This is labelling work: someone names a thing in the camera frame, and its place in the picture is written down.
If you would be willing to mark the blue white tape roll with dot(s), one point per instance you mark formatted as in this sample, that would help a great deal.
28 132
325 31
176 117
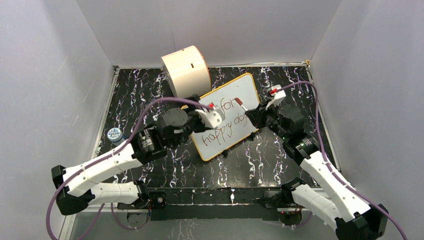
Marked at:
115 136

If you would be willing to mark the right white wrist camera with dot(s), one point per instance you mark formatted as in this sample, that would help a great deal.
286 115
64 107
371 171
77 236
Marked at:
277 96

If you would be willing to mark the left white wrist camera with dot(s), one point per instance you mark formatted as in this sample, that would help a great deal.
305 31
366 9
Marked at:
212 117

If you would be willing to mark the beige cylindrical container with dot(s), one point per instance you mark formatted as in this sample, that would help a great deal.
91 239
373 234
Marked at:
187 72

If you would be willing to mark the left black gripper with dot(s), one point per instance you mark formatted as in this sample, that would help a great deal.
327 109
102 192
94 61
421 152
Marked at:
201 126

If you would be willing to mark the yellow framed whiteboard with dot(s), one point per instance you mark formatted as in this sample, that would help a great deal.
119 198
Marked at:
236 125

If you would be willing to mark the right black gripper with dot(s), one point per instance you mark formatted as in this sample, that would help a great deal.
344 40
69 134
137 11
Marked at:
256 115

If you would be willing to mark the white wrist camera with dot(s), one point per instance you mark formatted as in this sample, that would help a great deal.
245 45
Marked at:
212 117
277 96

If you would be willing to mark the white whiteboard marker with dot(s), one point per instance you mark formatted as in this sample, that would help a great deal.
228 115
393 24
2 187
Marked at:
241 104

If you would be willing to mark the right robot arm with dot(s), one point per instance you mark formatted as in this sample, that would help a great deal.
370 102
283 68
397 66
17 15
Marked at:
348 215

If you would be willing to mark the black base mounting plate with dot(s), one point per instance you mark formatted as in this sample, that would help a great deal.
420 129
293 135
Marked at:
215 202

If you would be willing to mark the aluminium frame rail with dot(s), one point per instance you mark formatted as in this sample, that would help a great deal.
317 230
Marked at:
212 207

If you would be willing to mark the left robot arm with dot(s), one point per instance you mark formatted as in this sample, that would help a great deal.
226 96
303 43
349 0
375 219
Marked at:
84 185

